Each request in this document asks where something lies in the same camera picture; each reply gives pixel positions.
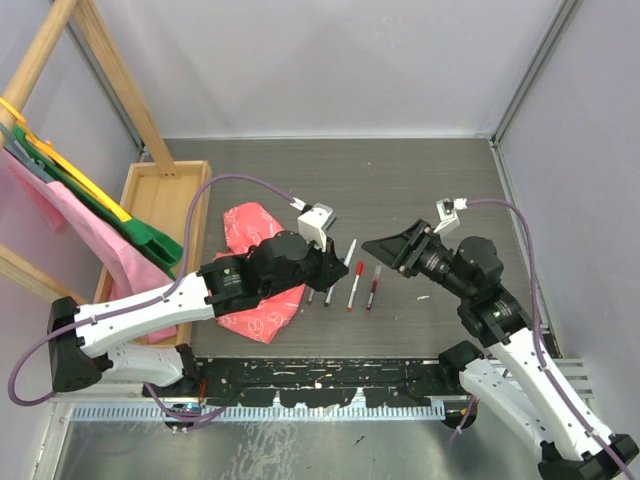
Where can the aluminium corner profile right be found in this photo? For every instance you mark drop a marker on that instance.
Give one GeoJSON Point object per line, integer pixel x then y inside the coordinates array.
{"type": "Point", "coordinates": [551, 38]}

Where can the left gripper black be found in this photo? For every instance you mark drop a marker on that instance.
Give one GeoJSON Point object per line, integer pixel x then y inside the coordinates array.
{"type": "Point", "coordinates": [330, 266]}

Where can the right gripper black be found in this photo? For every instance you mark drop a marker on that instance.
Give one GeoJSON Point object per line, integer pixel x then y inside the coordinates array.
{"type": "Point", "coordinates": [402, 248]}

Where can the pink garment on hanger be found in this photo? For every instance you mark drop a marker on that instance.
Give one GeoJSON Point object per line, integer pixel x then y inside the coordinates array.
{"type": "Point", "coordinates": [130, 271]}

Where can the grey-blue hanger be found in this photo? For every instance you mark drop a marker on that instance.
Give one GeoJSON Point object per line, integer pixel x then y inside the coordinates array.
{"type": "Point", "coordinates": [34, 166]}

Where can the yellow hanger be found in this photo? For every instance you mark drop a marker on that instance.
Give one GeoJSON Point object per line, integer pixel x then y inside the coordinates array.
{"type": "Point", "coordinates": [47, 149]}

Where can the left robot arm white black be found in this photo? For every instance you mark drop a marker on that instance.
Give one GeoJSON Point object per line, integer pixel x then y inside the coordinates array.
{"type": "Point", "coordinates": [83, 338]}

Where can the aluminium corner profile left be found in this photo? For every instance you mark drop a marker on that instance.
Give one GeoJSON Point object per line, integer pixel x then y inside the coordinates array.
{"type": "Point", "coordinates": [100, 75]}

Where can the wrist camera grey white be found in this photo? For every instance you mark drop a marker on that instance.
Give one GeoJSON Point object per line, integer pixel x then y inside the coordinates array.
{"type": "Point", "coordinates": [314, 223]}
{"type": "Point", "coordinates": [447, 210]}

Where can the aluminium corner profile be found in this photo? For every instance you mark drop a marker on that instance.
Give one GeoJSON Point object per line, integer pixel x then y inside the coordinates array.
{"type": "Point", "coordinates": [100, 75]}
{"type": "Point", "coordinates": [551, 38]}

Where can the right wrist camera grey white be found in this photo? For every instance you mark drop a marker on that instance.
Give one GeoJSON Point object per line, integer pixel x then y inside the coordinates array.
{"type": "Point", "coordinates": [447, 210]}

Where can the aluminium rail front edge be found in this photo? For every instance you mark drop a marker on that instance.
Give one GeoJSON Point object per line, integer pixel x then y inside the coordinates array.
{"type": "Point", "coordinates": [575, 373]}

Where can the dark red capped pen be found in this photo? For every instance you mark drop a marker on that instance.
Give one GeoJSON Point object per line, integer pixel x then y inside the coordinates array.
{"type": "Point", "coordinates": [373, 289]}

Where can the green garment on hanger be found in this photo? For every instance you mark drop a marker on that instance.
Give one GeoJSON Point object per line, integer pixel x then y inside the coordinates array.
{"type": "Point", "coordinates": [157, 247]}

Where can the wooden clothes rack frame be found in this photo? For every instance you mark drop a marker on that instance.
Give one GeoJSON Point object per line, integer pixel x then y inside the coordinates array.
{"type": "Point", "coordinates": [20, 87]}

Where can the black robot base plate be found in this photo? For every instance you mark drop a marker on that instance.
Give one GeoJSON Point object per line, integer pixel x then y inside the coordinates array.
{"type": "Point", "coordinates": [259, 382]}

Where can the wooden rack base tray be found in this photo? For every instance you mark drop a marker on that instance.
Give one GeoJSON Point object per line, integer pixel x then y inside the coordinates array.
{"type": "Point", "coordinates": [163, 203]}

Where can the slotted cable duct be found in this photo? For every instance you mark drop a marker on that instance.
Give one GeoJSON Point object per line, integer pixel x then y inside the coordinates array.
{"type": "Point", "coordinates": [355, 412]}

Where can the white pen crosswise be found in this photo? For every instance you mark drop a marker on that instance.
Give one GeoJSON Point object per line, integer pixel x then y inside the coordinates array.
{"type": "Point", "coordinates": [350, 252]}

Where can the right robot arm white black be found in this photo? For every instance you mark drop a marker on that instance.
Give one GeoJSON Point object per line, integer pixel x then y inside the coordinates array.
{"type": "Point", "coordinates": [510, 371]}

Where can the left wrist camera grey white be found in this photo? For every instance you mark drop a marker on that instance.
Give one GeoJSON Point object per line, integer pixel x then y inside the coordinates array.
{"type": "Point", "coordinates": [314, 223]}

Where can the short white pen red tip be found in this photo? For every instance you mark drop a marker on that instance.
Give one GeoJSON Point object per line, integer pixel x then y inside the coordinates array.
{"type": "Point", "coordinates": [357, 277]}

